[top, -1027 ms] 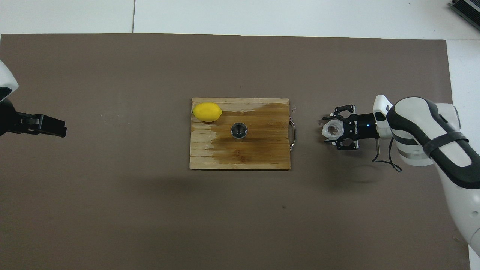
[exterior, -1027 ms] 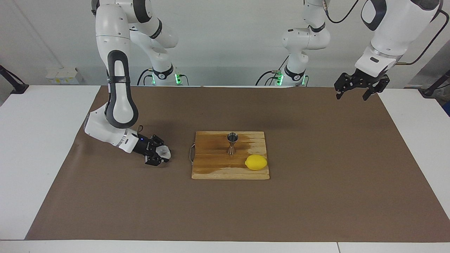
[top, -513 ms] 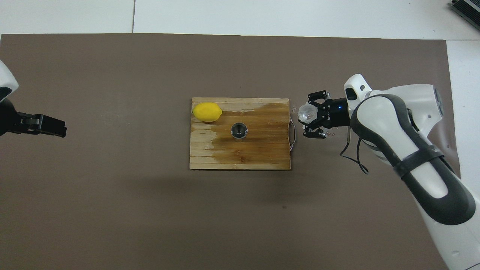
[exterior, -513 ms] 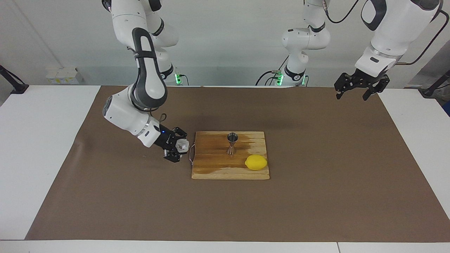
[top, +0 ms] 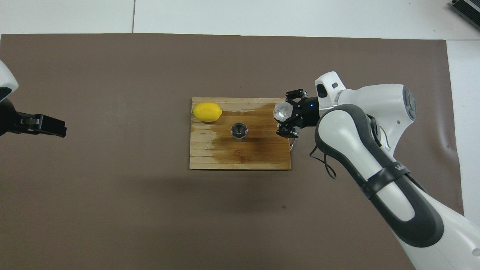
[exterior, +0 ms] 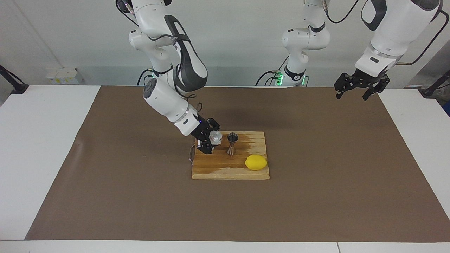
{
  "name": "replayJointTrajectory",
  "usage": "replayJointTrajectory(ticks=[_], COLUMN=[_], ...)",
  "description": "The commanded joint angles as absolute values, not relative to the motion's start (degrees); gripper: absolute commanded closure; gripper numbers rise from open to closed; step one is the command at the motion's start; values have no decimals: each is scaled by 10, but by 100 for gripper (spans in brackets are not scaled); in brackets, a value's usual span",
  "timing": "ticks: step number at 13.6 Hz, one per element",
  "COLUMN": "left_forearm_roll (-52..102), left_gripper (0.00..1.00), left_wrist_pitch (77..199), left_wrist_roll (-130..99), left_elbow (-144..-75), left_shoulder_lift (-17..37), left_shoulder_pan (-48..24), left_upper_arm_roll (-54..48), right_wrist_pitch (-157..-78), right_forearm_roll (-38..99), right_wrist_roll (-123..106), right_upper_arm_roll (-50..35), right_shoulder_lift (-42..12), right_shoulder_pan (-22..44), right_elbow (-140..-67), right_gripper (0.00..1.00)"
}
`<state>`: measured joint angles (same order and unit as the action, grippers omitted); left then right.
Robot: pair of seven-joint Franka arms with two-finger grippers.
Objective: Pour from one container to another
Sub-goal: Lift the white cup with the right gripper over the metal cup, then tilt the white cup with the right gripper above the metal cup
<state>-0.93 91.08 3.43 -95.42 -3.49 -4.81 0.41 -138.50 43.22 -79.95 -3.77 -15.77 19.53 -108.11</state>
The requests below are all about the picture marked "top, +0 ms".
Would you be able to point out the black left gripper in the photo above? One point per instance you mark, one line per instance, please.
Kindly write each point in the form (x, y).
(7, 118)

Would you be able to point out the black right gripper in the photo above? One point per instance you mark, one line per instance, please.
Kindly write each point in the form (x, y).
(307, 112)

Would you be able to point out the steel double jigger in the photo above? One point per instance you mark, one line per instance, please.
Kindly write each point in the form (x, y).
(239, 130)

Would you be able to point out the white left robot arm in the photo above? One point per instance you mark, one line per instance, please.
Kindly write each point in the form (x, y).
(5, 77)

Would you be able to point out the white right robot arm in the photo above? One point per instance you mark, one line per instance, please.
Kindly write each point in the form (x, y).
(375, 150)

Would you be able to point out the wooden cutting board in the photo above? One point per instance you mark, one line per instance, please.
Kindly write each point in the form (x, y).
(240, 155)

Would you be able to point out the yellow lemon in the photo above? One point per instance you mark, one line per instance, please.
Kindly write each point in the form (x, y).
(207, 112)

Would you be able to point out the brown table mat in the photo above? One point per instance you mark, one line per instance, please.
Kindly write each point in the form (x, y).
(150, 210)

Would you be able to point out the grey ribbed metal device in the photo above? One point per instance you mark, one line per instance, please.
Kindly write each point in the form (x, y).
(468, 9)

